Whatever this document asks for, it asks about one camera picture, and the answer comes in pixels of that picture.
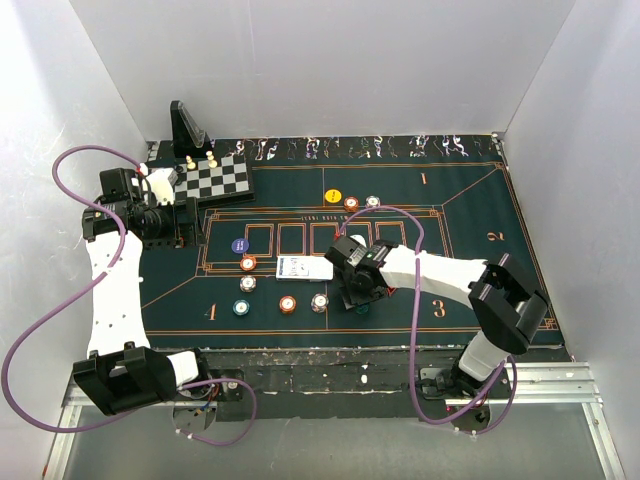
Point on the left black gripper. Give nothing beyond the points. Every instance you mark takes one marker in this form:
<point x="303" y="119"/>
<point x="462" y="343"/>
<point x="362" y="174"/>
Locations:
<point x="169" y="209"/>

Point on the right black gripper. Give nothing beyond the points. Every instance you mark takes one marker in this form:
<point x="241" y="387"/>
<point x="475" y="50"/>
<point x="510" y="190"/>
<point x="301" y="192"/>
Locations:
<point x="350" y="296"/>

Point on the green poker chip stack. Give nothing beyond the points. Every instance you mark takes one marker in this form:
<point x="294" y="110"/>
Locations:
<point x="363" y="309"/>

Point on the blue playing card box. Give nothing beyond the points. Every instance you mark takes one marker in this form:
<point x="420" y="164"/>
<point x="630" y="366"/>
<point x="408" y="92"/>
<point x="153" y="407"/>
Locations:
<point x="303" y="268"/>

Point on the orange poker chip stack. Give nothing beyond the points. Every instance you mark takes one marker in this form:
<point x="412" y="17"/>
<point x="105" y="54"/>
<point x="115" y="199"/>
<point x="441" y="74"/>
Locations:
<point x="287" y="304"/>

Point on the blue small blind button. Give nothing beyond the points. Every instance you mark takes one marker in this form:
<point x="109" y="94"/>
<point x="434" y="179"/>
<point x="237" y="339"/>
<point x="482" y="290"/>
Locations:
<point x="240" y="245"/>

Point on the orange chips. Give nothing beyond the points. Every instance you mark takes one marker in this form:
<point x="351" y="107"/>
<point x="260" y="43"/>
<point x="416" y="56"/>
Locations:
<point x="248" y="263"/>
<point x="351" y="204"/>

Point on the yellow big blind button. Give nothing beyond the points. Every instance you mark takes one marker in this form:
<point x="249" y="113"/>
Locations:
<point x="333" y="196"/>

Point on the green chips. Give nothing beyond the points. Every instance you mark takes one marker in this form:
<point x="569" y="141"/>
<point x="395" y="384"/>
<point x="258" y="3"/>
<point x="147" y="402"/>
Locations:
<point x="241" y="307"/>

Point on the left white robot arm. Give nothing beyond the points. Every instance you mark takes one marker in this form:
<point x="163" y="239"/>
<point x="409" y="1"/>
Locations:
<point x="121" y="372"/>

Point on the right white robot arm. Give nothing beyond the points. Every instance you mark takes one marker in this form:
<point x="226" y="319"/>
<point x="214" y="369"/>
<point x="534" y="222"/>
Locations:
<point x="509" y="304"/>

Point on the cream chess pawn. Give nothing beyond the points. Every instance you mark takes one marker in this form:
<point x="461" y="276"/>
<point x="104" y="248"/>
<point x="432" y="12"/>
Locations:
<point x="191" y="165"/>
<point x="212" y="162"/>

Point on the small chess board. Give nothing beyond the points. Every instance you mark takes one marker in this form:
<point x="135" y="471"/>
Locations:
<point x="231" y="181"/>

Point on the black triangular stand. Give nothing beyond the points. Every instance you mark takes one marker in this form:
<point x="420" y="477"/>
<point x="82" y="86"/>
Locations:
<point x="188" y="138"/>

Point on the green poker table mat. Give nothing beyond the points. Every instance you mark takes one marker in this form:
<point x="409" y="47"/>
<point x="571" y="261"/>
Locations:
<point x="450" y="194"/>

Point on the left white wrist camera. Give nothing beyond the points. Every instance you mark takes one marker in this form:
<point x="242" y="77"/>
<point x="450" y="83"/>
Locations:
<point x="160" y="182"/>

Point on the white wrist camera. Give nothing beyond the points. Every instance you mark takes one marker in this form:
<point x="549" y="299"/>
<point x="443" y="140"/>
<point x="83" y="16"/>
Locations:
<point x="358" y="238"/>
<point x="160" y="182"/>

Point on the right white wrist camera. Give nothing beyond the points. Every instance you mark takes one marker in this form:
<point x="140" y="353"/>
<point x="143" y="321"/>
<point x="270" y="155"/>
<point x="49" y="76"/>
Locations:
<point x="358" y="238"/>

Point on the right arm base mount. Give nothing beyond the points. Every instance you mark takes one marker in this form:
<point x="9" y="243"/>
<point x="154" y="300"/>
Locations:
<point x="469" y="407"/>

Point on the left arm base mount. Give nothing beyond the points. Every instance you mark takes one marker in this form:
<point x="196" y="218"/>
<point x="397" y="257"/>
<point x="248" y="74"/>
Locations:
<point x="204" y="389"/>

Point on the aluminium rail frame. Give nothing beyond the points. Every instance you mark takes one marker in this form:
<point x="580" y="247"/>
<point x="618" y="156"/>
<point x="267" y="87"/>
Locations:
<point x="554" y="428"/>

